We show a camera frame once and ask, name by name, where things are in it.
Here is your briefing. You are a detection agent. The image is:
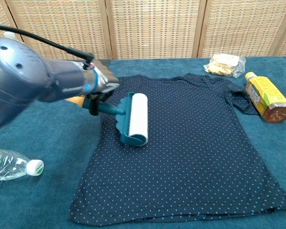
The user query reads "clear crushed water bottle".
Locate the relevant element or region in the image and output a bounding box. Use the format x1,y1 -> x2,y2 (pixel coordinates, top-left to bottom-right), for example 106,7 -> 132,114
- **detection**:
0,148 -> 44,181

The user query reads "yellow label tea bottle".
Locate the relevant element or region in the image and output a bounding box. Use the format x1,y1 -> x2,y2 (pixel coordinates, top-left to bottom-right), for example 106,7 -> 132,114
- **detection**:
245,72 -> 286,124

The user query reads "bagged biscuits packet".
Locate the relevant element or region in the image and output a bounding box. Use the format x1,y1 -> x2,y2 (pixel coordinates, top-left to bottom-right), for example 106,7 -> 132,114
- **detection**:
203,53 -> 246,79

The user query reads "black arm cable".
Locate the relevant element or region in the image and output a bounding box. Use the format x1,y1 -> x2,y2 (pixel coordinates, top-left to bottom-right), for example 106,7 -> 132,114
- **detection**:
0,23 -> 95,70

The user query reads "teal table cloth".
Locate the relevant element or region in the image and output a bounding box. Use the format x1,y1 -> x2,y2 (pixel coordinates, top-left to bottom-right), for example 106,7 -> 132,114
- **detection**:
0,56 -> 286,229

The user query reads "dark blue dotted shirt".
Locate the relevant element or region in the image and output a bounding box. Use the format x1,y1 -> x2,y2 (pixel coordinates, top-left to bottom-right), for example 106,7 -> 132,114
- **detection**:
66,73 -> 286,226

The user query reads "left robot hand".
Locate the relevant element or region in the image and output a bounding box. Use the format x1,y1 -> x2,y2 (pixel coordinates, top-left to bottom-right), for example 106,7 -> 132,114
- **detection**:
86,59 -> 121,116

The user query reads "woven rattan folding screen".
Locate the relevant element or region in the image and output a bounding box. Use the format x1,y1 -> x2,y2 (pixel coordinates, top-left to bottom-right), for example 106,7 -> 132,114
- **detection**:
0,0 -> 286,70

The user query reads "teal lint roller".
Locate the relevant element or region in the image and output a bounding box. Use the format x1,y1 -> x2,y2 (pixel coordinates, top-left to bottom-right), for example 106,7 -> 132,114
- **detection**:
64,92 -> 149,147

